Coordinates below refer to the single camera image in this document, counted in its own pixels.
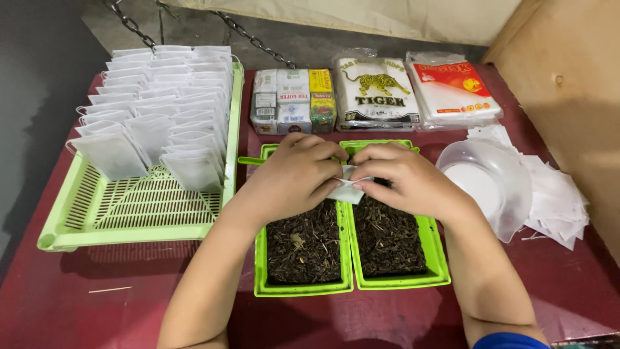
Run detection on person's right hand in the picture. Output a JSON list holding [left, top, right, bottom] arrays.
[[349, 142, 479, 227]]

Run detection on person's left hand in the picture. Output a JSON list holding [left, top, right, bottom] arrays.
[[236, 133, 349, 229]]

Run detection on white filter bag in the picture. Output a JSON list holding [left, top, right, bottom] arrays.
[[327, 165, 375, 205]]

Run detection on clear plastic bowl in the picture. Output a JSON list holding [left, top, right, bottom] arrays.
[[435, 140, 533, 243]]

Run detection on heap of dried tea leaves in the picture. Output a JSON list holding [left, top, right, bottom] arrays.
[[353, 177, 428, 278], [265, 200, 343, 286]]

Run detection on small green plastic tray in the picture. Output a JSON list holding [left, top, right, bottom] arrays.
[[254, 143, 354, 297], [339, 140, 451, 291]]

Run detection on wrapped bundle of tea boxes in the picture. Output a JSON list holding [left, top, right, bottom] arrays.
[[250, 68, 337, 135]]

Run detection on plastic bag pack tiger print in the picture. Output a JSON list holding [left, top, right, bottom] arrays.
[[333, 48, 421, 132]]

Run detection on plastic bag pack red label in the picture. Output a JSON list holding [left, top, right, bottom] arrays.
[[406, 51, 504, 132]]

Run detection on pile of flat filter bags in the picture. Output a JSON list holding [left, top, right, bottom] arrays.
[[467, 125, 591, 251]]

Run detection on large light green slotted tray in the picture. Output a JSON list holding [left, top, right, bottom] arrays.
[[37, 62, 244, 253]]

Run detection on rows of filled tea bags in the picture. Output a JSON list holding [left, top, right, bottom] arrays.
[[65, 45, 241, 193]]

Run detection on beige cloth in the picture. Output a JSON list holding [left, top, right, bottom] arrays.
[[160, 0, 524, 47]]

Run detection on wooden board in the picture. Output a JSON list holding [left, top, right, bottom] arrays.
[[482, 0, 620, 267]]

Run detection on blue sleeve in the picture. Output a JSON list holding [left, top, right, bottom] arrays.
[[472, 332, 551, 349]]

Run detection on metal chain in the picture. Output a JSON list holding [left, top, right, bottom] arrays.
[[104, 0, 157, 49], [208, 10, 297, 69]]

